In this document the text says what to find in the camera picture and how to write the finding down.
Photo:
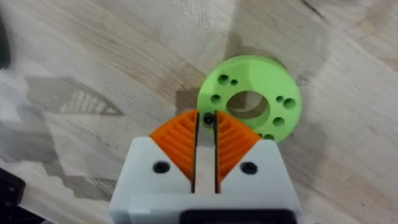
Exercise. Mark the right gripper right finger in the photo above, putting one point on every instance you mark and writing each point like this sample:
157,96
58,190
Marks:
258,161

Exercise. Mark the green disc with holes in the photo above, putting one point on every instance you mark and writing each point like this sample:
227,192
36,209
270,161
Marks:
258,77

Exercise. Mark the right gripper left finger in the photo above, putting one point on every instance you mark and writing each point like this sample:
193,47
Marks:
155,161

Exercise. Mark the black object at table edge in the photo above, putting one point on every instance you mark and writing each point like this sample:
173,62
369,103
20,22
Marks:
3,46

